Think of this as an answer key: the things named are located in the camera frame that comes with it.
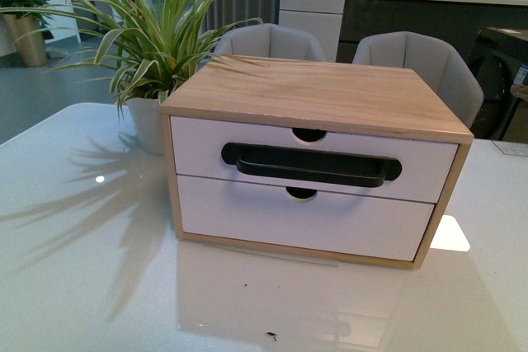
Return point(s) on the green spider plant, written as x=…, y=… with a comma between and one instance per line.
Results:
x=151, y=46

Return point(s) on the tan background planter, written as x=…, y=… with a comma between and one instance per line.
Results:
x=27, y=39

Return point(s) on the grey armchair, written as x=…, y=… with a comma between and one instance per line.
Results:
x=271, y=41
x=435, y=61

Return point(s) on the left grey armchair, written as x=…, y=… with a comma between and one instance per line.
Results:
x=271, y=41

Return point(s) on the right grey armchair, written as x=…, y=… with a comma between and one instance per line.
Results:
x=435, y=61

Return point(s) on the wooden drawer cabinet frame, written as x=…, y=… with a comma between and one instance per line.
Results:
x=312, y=99

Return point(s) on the grey plant pot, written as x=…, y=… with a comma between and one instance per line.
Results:
x=147, y=124

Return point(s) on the dark sideboard counter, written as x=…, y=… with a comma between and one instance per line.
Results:
x=457, y=23

